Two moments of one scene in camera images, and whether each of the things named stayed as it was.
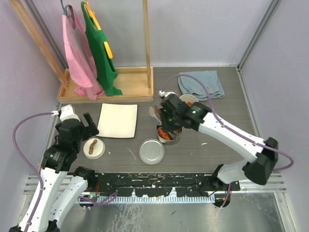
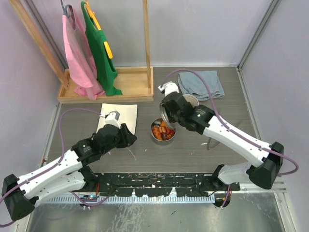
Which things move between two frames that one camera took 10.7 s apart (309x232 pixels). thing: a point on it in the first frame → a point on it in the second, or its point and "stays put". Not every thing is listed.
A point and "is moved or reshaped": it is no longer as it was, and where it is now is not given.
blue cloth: (210, 79) stays put
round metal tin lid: (151, 151) is moved or reshaped
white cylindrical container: (189, 98) stays put
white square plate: (117, 121) stays put
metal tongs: (152, 112) → (214, 146)
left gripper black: (91, 130) → (127, 137)
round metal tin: (167, 137) is moved or reshaped
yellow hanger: (92, 13) stays put
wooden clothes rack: (136, 83) stays put
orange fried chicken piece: (166, 136) → (157, 133)
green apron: (106, 74) stays put
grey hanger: (72, 15) stays put
